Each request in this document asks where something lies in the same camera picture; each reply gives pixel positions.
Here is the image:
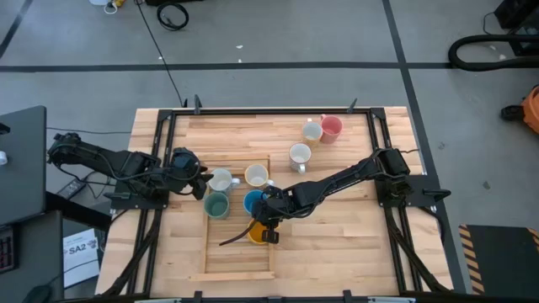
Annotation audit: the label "wooden slatted tray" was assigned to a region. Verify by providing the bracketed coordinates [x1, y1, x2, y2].
[188, 153, 277, 283]

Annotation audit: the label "white mug blue pattern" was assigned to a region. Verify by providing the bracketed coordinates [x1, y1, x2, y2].
[208, 167, 242, 194]

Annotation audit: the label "black equipment case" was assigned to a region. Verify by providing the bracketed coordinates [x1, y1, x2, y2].
[494, 0, 539, 58]

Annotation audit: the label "black power brick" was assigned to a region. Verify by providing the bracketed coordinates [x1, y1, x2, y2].
[56, 178, 88, 199]

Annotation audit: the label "yellow faceted mug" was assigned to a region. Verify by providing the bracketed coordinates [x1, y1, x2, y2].
[246, 218, 275, 246]

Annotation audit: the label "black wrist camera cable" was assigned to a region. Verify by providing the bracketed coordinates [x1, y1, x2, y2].
[218, 225, 253, 247]

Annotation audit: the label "pink faceted mug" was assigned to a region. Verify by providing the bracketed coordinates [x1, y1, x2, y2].
[319, 114, 344, 146]

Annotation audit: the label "white mug yellow dot pattern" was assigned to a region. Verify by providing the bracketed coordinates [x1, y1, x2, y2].
[301, 119, 324, 148]

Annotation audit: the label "coiled black cable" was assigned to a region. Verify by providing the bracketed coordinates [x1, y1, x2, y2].
[156, 2, 189, 32]

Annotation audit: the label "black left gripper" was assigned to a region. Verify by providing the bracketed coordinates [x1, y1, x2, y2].
[169, 146, 215, 202]

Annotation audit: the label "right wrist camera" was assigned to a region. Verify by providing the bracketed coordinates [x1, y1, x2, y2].
[261, 228, 280, 246]

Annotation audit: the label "black mat hazard stripes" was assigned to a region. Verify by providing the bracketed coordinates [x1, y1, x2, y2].
[457, 223, 539, 295]

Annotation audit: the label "dark grey desk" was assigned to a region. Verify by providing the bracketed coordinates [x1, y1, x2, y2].
[0, 210, 64, 303]

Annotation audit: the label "orange vacuum cleaner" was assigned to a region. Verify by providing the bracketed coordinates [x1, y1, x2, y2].
[499, 83, 539, 136]

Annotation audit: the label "black computer mouse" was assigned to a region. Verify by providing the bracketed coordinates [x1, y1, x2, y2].
[20, 284, 54, 303]

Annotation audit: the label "white mug grey diamond pattern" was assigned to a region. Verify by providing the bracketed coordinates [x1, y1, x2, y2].
[288, 142, 312, 175]

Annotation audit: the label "black metal table frame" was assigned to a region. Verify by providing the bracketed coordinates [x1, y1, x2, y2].
[94, 107, 456, 303]

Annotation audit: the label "black vacuum hose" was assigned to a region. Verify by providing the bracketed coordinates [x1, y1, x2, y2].
[447, 33, 539, 72]

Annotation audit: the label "floral patterned mug yellow rim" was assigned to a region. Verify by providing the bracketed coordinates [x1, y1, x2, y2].
[244, 163, 275, 189]

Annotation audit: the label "white printed paper sheet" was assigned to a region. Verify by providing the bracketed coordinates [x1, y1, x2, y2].
[62, 228, 101, 290]

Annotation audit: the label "backlit keyboard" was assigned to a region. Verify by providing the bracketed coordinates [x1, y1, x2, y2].
[0, 225, 19, 274]

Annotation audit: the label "green faceted mug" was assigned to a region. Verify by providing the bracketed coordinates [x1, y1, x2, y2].
[203, 191, 231, 221]

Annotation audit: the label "long thin black cable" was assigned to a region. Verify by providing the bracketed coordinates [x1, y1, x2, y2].
[134, 0, 189, 109]

